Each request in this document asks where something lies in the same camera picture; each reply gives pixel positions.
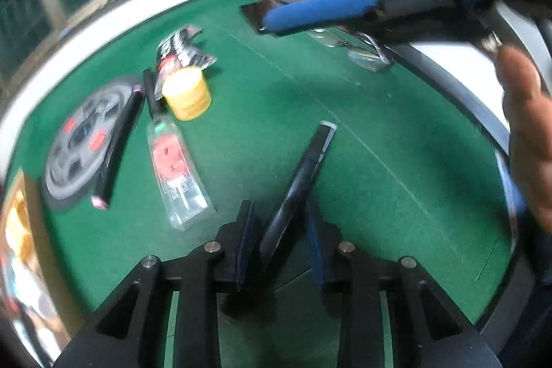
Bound black snack packet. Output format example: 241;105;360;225
153;25;216;100

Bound yellow round jar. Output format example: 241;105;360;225
161;66;213;122

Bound cardboard box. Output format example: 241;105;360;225
0;172;48;308

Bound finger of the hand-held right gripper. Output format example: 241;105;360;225
262;0;490;38

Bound black pen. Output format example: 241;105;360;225
259;121;338;280

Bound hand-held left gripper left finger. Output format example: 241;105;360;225
54;200;262;368

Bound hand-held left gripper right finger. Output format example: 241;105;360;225
307;202;502;368

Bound grey wheel-shaped disc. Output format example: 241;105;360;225
43;76;139;213

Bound black phone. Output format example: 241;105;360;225
239;0;287;36

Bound clear shiny container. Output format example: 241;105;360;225
310;27;395;72

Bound person's right hand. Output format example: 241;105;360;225
495;47;552;233

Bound clear packet with red label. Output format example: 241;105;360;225
147;119;217;231

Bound black tube with pink ends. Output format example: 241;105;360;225
90;84;145;210

